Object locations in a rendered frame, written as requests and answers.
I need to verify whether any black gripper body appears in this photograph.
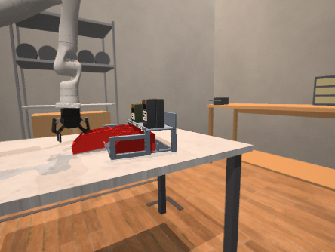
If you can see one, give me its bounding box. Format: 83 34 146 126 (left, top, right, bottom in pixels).
60 108 81 128

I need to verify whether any grey metal shelf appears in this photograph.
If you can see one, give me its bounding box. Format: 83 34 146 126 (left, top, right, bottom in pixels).
103 112 177 160

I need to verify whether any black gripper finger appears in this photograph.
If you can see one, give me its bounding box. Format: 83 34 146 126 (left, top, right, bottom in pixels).
72 117 90 134
52 118 69 143

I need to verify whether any olive green tool case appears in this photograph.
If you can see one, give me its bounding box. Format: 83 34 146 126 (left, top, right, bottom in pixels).
131 103 143 123

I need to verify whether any black tool case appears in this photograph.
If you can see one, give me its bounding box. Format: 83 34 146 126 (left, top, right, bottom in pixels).
142 99 164 129

